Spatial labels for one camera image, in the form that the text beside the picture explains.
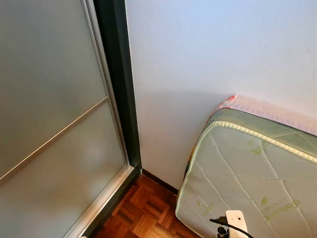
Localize green white quilted mattress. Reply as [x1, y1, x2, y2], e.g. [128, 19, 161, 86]
[175, 108, 317, 238]

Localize dark wooden skirting board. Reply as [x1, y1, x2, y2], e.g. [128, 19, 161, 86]
[142, 170, 179, 195]

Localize pink fabric strip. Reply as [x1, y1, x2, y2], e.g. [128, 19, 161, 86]
[216, 94, 317, 135]

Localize frosted glass sliding door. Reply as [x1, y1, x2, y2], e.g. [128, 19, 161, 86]
[0, 0, 135, 238]

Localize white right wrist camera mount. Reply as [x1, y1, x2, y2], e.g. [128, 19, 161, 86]
[225, 210, 249, 238]

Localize dark door frame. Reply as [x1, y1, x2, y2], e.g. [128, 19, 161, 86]
[82, 0, 143, 238]

